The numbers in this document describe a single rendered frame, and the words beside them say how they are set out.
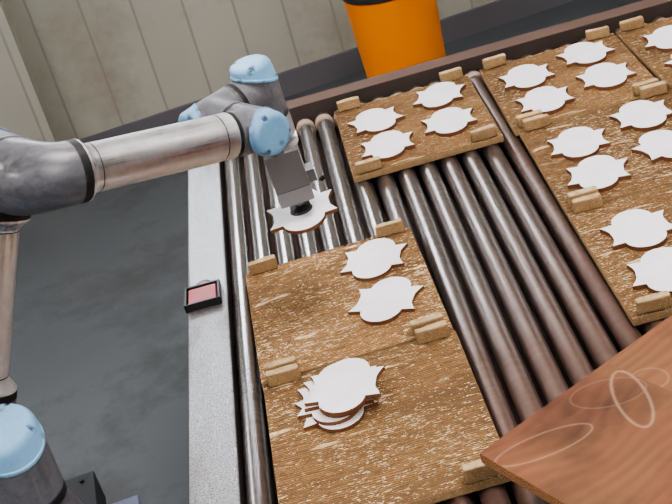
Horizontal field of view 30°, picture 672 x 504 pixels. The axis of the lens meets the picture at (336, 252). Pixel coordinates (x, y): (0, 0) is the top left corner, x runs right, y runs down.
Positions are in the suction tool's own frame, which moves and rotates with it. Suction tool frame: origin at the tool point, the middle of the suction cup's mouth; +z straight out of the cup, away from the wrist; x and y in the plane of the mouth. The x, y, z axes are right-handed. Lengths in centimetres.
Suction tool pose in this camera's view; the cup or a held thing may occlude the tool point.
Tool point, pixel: (303, 214)
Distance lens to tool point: 230.7
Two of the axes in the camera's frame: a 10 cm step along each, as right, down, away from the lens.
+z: 2.8, 8.1, 5.1
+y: -1.5, -4.9, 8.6
